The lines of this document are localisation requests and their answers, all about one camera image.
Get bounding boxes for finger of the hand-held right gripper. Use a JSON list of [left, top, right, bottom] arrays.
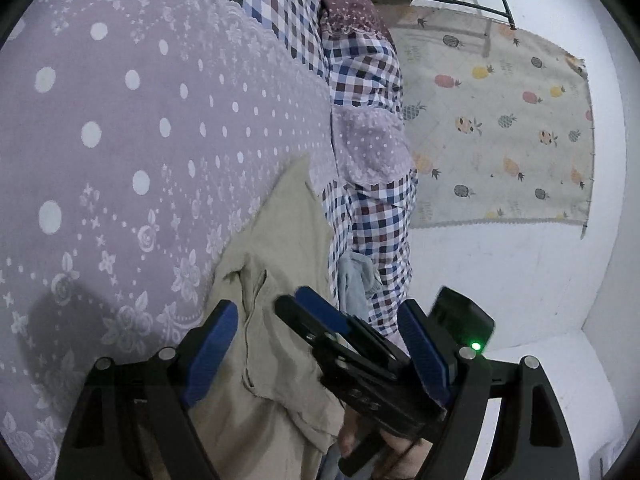
[[275, 295, 397, 387], [295, 286, 412, 377]]

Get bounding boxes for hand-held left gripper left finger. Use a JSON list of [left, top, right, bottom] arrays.
[[55, 299, 239, 480]]

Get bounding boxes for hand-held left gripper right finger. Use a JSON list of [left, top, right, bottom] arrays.
[[396, 299, 578, 480]]

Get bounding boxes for khaki shirt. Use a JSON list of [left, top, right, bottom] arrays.
[[190, 154, 353, 480]]

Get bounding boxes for person's right hand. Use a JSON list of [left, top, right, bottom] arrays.
[[340, 412, 436, 480]]

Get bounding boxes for light blue sweatpants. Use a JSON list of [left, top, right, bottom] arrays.
[[336, 251, 385, 333]]

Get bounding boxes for pineapple print wall cloth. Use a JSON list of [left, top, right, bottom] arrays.
[[387, 2, 596, 241]]

